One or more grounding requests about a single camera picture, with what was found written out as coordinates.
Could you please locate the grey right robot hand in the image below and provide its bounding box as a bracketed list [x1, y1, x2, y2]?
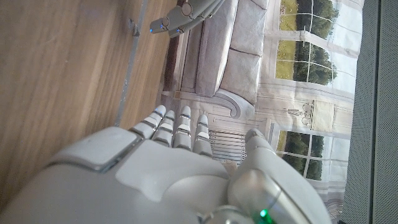
[0, 105, 332, 224]

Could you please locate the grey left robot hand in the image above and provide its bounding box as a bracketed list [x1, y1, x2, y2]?
[149, 0, 226, 39]

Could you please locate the grey tape outline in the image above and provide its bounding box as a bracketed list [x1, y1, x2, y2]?
[114, 0, 149, 127]

